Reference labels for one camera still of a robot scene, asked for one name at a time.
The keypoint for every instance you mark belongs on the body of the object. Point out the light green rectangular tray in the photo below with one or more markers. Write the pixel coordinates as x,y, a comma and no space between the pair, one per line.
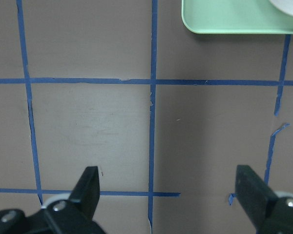
235,17

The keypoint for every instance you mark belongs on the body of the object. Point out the white round plate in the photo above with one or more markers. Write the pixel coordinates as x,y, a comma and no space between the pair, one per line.
285,6

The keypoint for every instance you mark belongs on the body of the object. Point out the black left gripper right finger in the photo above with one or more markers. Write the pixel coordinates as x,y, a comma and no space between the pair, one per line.
270,212

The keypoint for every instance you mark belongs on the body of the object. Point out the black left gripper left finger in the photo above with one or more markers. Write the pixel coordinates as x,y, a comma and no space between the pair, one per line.
72,215

